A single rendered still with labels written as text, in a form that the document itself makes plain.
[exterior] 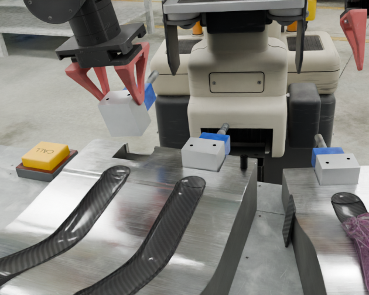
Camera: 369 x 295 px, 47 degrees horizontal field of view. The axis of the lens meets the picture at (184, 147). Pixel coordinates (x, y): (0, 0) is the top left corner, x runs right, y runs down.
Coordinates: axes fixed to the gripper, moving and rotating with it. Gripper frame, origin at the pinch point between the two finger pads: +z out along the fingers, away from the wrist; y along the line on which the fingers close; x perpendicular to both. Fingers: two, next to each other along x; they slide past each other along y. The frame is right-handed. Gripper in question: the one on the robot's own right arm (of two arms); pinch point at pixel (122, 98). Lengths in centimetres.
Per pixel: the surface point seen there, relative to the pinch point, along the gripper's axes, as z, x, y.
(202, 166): 9.0, -3.3, 10.8
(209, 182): 9.4, -6.1, 12.4
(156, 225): 8.4, -14.7, 8.8
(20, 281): 1.4, -28.4, 3.3
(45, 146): 11.4, 3.9, -22.7
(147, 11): 96, 336, -177
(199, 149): 6.9, -2.4, 10.5
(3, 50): 86, 249, -293
